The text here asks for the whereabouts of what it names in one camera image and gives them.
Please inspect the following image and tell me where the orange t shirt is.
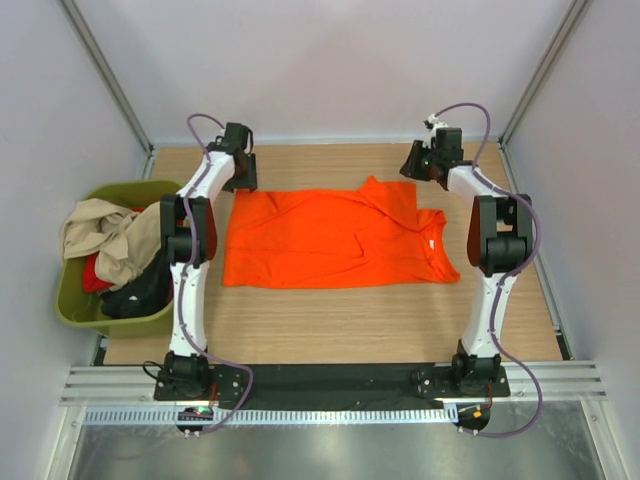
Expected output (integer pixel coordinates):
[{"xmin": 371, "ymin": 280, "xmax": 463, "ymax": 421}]
[{"xmin": 223, "ymin": 176, "xmax": 460, "ymax": 289}]

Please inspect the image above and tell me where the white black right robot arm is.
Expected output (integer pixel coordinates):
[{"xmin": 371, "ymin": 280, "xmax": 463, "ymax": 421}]
[{"xmin": 400, "ymin": 120, "xmax": 534, "ymax": 398}]

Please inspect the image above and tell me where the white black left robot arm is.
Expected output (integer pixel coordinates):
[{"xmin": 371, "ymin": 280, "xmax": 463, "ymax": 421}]
[{"xmin": 154, "ymin": 114, "xmax": 257, "ymax": 400}]

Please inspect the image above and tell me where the beige t shirt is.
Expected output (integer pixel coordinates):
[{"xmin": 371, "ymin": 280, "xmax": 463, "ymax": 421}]
[{"xmin": 60, "ymin": 198, "xmax": 161, "ymax": 291}]

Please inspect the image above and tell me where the black t shirt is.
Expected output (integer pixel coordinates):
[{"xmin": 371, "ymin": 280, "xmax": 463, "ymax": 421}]
[{"xmin": 101, "ymin": 248, "xmax": 172, "ymax": 319}]

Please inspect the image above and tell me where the red t shirt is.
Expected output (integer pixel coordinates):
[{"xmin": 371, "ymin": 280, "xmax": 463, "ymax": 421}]
[{"xmin": 77, "ymin": 199, "xmax": 161, "ymax": 292}]

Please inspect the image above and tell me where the green plastic tub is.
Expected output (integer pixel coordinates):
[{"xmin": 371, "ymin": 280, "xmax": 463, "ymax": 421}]
[{"xmin": 54, "ymin": 180, "xmax": 181, "ymax": 338}]

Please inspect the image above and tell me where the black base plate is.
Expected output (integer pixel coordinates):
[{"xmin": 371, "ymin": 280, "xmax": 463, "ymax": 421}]
[{"xmin": 154, "ymin": 363, "xmax": 511, "ymax": 408}]

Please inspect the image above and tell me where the left corner aluminium post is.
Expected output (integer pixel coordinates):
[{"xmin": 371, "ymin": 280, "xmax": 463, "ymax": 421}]
[{"xmin": 58, "ymin": 0, "xmax": 155, "ymax": 180}]

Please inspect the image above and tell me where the corner aluminium post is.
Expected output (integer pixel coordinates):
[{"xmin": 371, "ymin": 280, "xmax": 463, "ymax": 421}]
[
  {"xmin": 58, "ymin": 0, "xmax": 155, "ymax": 180},
  {"xmin": 498, "ymin": 1, "xmax": 593, "ymax": 214}
]

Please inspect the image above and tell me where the right corner aluminium post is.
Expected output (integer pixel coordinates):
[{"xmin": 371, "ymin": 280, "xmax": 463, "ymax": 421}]
[{"xmin": 498, "ymin": 1, "xmax": 593, "ymax": 214}]

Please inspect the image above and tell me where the aluminium frame rail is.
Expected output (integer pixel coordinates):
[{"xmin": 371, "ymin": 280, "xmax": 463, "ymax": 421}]
[{"xmin": 59, "ymin": 361, "xmax": 606, "ymax": 406}]

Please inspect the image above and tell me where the white slotted cable duct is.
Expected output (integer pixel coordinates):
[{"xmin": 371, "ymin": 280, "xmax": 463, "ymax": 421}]
[{"xmin": 83, "ymin": 405, "xmax": 458, "ymax": 427}]

